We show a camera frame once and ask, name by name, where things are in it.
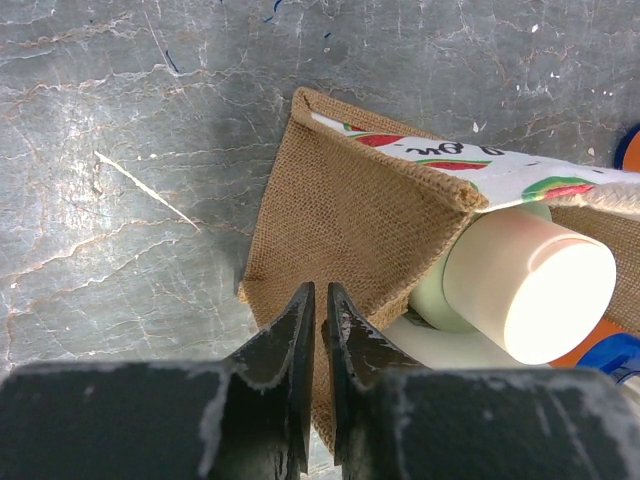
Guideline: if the blue pump bottle front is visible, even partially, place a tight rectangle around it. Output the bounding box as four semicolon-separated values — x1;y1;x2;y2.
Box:
550;319;639;385

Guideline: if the pale green bottle cream cap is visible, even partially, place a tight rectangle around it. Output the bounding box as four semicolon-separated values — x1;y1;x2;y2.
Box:
409;202;617;365

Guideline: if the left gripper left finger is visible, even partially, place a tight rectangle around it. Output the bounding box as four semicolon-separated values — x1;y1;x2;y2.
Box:
1;283;315;479

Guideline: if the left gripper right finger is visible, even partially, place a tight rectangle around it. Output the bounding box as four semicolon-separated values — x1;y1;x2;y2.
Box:
323;283;639;479

